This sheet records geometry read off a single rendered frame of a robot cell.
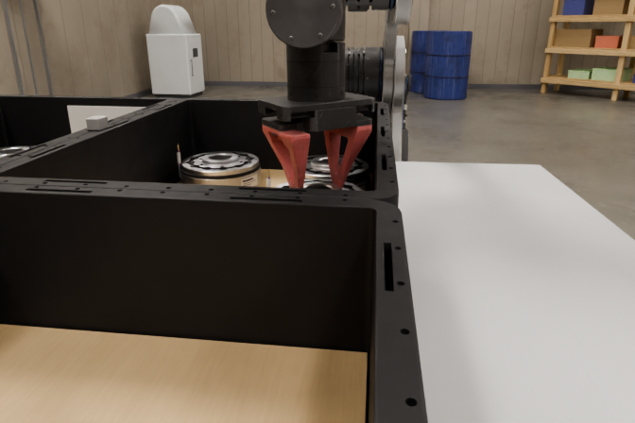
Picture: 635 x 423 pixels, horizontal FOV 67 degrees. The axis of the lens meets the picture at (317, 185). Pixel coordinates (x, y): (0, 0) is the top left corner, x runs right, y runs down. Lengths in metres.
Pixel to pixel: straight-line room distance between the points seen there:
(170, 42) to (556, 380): 7.15
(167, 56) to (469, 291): 7.01
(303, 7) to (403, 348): 0.28
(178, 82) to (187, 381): 7.20
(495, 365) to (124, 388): 0.37
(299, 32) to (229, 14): 8.49
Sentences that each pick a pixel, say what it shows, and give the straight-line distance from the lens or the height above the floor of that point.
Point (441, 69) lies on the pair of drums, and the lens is 7.24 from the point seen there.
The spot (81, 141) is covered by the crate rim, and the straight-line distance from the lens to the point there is 0.49.
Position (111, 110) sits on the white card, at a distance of 0.77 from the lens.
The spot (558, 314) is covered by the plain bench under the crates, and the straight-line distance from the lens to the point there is 0.66.
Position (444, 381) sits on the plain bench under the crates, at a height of 0.70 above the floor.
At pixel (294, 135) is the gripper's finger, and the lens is 0.44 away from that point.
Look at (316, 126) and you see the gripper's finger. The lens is 0.45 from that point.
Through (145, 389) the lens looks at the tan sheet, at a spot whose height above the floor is 0.83.
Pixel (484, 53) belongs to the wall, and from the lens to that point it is 8.81.
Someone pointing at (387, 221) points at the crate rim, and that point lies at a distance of 0.26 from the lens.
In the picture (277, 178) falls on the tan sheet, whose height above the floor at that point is 0.83.
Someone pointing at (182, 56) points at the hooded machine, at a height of 0.61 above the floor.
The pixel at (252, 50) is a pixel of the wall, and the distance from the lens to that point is 8.78.
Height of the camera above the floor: 1.03
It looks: 18 degrees down
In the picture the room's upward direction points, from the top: straight up
